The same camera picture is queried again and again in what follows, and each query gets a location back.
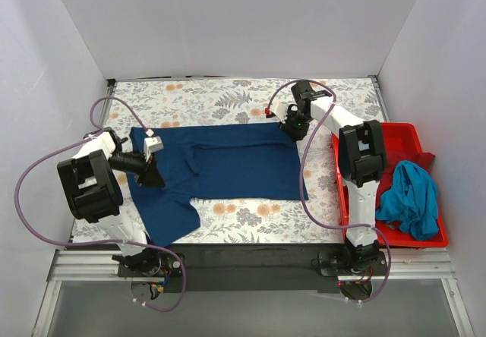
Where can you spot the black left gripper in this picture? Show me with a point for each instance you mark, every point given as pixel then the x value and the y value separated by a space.
pixel 149 170

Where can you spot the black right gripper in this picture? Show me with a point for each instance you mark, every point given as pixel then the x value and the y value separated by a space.
pixel 295 133

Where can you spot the navy blue t shirt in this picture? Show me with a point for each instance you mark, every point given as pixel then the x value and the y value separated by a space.
pixel 215 162

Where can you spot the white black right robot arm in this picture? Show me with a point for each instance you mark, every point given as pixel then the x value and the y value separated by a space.
pixel 361 161

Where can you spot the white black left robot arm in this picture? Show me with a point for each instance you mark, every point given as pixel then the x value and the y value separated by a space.
pixel 94 195

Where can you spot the floral patterned table mat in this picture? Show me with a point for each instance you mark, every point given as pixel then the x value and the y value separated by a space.
pixel 182 103

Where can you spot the red plastic bin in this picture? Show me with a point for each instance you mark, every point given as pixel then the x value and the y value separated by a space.
pixel 399 138

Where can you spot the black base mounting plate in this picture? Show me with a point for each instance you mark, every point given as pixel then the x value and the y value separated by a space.
pixel 264 267

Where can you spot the red t shirt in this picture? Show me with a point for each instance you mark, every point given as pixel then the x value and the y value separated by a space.
pixel 425 160

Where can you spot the teal blue t shirt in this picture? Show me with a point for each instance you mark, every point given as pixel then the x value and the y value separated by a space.
pixel 411 202

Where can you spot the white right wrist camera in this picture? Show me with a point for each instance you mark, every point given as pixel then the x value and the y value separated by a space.
pixel 277 110

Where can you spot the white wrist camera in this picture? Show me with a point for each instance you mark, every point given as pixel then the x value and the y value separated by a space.
pixel 152 144
pixel 277 110

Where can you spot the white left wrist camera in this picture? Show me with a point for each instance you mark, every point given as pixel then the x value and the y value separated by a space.
pixel 152 144

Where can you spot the aluminium frame rail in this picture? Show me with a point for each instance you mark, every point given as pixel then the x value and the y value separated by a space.
pixel 72 266

